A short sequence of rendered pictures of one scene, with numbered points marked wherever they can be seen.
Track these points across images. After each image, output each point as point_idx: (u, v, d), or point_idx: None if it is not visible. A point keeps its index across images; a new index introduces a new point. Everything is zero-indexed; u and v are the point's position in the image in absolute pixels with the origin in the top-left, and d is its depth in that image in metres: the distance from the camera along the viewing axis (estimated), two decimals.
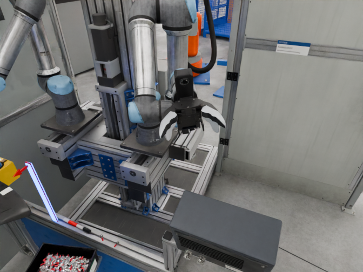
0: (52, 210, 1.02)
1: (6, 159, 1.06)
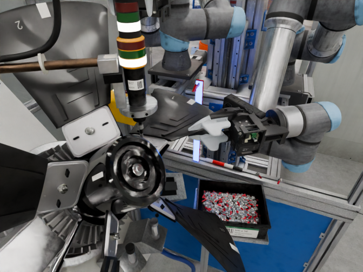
0: (199, 146, 0.91)
1: None
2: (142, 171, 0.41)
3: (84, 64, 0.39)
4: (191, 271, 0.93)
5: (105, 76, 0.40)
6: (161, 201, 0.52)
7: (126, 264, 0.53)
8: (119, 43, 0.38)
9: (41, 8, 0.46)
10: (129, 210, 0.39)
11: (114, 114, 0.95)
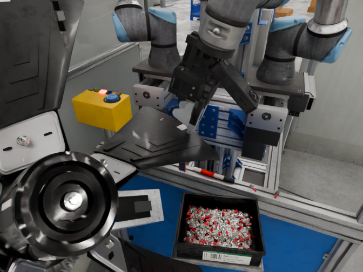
0: None
1: (120, 92, 0.84)
2: (80, 203, 0.29)
3: None
4: None
5: None
6: (118, 245, 0.39)
7: None
8: None
9: None
10: (48, 259, 0.27)
11: (88, 117, 0.83)
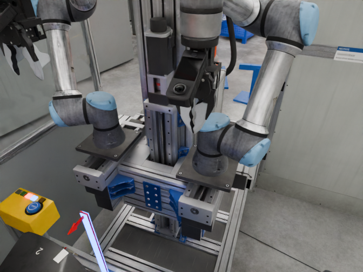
0: (103, 263, 0.82)
1: (45, 198, 0.86)
2: None
3: None
4: None
5: None
6: None
7: None
8: None
9: (61, 253, 0.61)
10: None
11: (12, 223, 0.85)
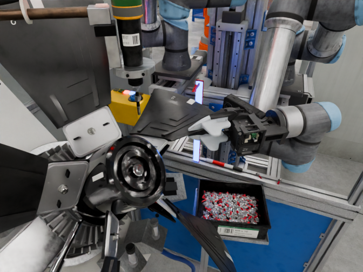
0: (199, 147, 0.91)
1: (142, 93, 0.95)
2: (139, 175, 0.40)
3: (73, 13, 0.35)
4: (191, 271, 0.93)
5: (95, 27, 0.35)
6: (114, 255, 0.41)
7: (126, 264, 0.53)
8: None
9: (190, 100, 0.70)
10: (98, 177, 0.37)
11: (114, 114, 0.95)
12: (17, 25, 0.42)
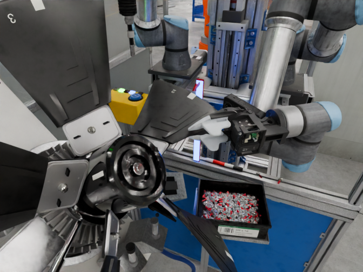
0: (200, 146, 0.91)
1: (142, 92, 0.95)
2: (139, 174, 0.40)
3: None
4: (192, 271, 0.93)
5: None
6: (114, 253, 0.41)
7: (126, 264, 0.53)
8: None
9: (191, 94, 0.69)
10: (98, 176, 0.37)
11: (114, 114, 0.94)
12: (17, 24, 0.42)
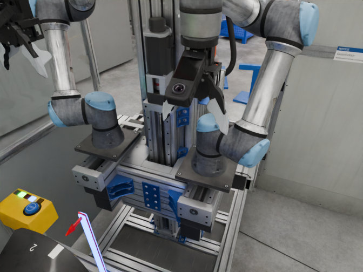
0: (102, 264, 0.82)
1: (43, 198, 0.86)
2: None
3: None
4: None
5: None
6: None
7: None
8: None
9: (56, 249, 0.59)
10: None
11: (11, 224, 0.85)
12: None
